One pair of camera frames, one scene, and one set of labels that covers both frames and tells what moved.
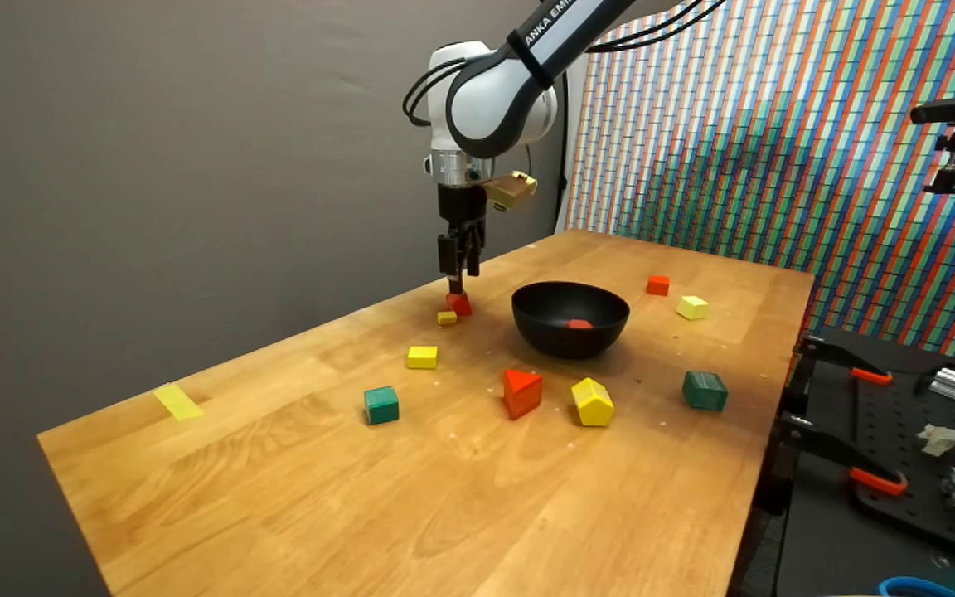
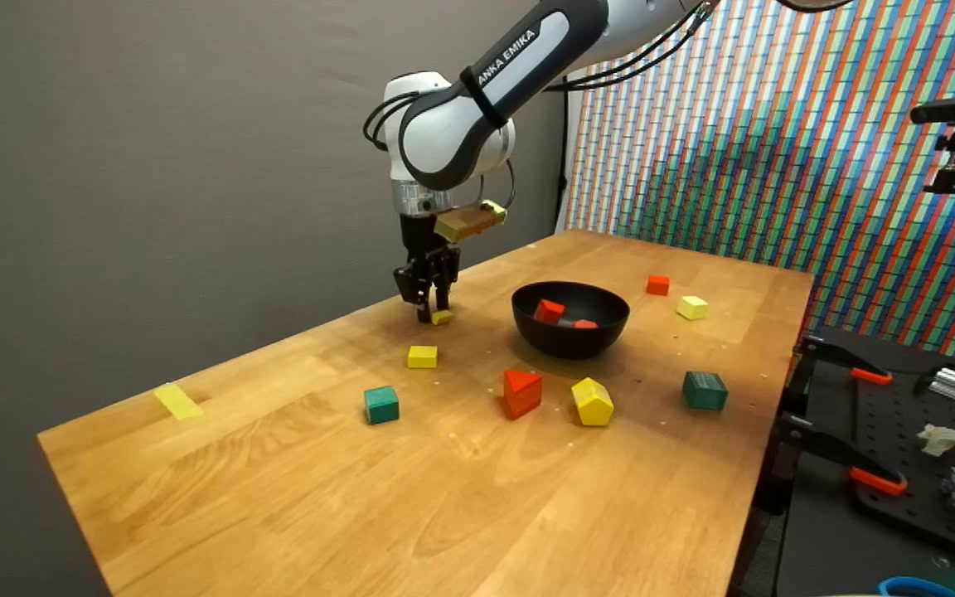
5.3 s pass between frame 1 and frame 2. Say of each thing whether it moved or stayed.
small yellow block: stayed
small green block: stayed
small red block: moved
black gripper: moved
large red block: stayed
